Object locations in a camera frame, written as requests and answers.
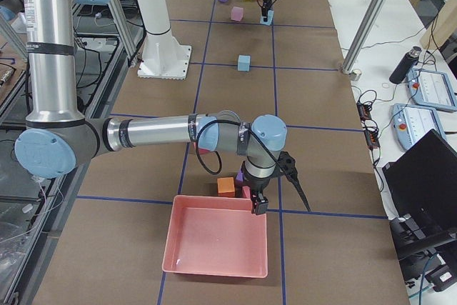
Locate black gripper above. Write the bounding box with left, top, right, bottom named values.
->
left=261, top=0, right=273, bottom=21
left=246, top=172, right=271, bottom=215

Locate light blue foam block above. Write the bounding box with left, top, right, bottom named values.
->
left=259, top=10, right=274, bottom=26
left=237, top=55, right=251, bottom=71

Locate pink foam block near tray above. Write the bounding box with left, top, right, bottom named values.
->
left=241, top=186, right=251, bottom=199

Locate lilac pink foam block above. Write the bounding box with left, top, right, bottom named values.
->
left=230, top=6, right=243, bottom=22

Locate purple foam block right side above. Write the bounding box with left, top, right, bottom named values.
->
left=235, top=171, right=244, bottom=187

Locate orange foam block right side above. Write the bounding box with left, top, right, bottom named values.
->
left=217, top=177, right=236, bottom=198

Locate pink plastic tray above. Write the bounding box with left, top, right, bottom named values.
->
left=162, top=195, right=268, bottom=279

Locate magenta foam block beside green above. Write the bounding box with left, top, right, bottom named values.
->
left=194, top=142, right=211, bottom=155

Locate small metal cylinder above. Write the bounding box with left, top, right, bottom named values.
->
left=349, top=69, right=362, bottom=82

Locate black water bottle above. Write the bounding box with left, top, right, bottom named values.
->
left=388, top=46, right=422, bottom=84

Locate black monitor stand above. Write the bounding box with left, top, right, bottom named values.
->
left=389, top=217, right=456, bottom=261

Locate black laptop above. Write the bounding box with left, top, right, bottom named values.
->
left=383, top=129, right=456, bottom=229

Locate lower teach pendant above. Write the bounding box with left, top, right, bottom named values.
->
left=391, top=103, right=446, bottom=151

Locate teach pendant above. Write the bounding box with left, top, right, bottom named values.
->
left=406, top=68, right=456, bottom=112
left=391, top=103, right=446, bottom=151

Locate upper teach pendant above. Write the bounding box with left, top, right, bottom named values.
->
left=406, top=68, right=456, bottom=112

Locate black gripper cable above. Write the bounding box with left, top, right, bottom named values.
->
left=194, top=119, right=311, bottom=213

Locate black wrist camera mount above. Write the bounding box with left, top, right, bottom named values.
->
left=278, top=151, right=297, bottom=176

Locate aluminium frame post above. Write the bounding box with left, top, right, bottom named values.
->
left=340, top=0, right=386, bottom=74

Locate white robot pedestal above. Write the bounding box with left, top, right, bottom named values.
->
left=137, top=0, right=192, bottom=80

